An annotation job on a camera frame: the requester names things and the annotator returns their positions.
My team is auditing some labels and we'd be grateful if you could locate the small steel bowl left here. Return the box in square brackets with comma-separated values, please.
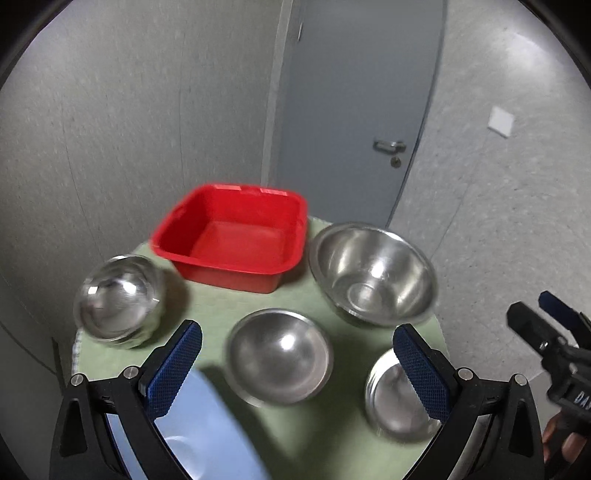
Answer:
[73, 254, 166, 349]

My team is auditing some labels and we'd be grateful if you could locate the blue plate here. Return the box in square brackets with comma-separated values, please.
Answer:
[106, 366, 270, 479]

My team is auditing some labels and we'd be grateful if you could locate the metal door handle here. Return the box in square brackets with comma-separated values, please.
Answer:
[373, 139, 407, 155]

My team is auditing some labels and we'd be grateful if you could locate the red plastic basin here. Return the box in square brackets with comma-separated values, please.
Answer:
[150, 184, 308, 294]

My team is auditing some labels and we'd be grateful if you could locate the large steel bowl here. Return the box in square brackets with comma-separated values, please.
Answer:
[308, 223, 439, 328]

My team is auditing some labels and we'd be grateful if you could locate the medium steel bowl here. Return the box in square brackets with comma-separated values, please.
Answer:
[224, 308, 334, 407]

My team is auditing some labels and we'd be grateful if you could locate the white wall switch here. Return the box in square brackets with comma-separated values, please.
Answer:
[487, 106, 515, 138]

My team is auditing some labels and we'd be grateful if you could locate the grey door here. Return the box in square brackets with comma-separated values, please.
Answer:
[270, 1, 447, 227]

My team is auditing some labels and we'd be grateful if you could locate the steel plate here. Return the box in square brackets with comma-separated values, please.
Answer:
[363, 349, 441, 443]

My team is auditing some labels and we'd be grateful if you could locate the person's right hand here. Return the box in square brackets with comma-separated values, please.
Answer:
[542, 413, 588, 464]

